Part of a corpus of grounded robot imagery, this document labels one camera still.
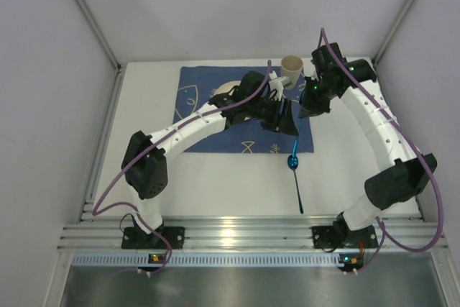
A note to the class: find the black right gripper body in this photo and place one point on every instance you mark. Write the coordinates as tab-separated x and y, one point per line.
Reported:
311	98

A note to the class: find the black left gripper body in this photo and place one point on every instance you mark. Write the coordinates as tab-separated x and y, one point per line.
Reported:
279	116

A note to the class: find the beige cup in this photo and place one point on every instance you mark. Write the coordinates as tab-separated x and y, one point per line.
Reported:
291	67

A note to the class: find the cream round plate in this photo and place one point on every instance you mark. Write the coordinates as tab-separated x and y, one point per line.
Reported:
226	87

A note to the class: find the blue cloth placemat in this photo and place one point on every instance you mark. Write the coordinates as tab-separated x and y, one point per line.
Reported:
198	84

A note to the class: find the blue metal fork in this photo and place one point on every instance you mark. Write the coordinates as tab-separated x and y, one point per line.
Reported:
295	145

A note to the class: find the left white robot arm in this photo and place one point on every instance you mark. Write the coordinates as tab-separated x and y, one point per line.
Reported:
256	97

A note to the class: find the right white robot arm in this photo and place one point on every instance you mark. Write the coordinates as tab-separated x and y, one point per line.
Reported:
403	171

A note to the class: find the dark blue spoon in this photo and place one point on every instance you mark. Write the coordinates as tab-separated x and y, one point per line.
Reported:
292	162

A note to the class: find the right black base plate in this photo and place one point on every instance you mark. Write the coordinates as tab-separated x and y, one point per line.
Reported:
329	239

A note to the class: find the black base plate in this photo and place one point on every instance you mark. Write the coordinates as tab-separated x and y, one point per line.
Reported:
329	239
135	238

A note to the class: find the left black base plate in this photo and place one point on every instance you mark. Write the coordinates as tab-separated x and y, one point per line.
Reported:
135	238

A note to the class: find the aluminium frame rail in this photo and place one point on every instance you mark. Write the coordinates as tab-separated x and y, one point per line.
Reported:
221	234

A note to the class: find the slotted grey cable duct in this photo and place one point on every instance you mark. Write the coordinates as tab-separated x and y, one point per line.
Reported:
209	259

